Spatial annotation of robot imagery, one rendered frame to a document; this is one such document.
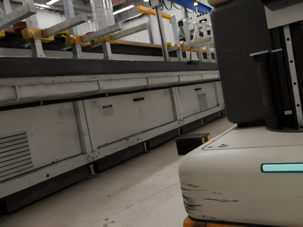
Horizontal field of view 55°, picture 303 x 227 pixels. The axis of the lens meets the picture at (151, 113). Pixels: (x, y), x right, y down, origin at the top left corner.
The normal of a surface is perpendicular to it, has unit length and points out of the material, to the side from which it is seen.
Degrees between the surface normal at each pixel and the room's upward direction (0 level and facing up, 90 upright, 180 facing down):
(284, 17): 90
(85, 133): 90
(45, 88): 90
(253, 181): 90
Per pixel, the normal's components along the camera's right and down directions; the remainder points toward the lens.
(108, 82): 0.83, -0.12
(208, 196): -0.53, 0.14
